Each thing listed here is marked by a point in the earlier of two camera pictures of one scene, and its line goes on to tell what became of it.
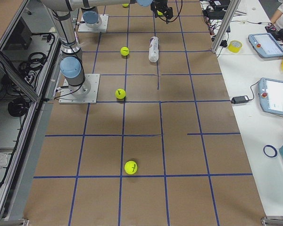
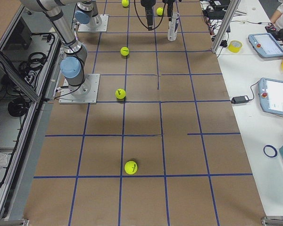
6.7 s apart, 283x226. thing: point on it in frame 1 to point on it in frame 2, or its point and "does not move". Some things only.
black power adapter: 239,99 does not move
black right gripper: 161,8 to 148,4
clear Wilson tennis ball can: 153,49 to 172,27
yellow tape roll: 235,46 does not move
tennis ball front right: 120,93 does not move
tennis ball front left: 159,13 does not move
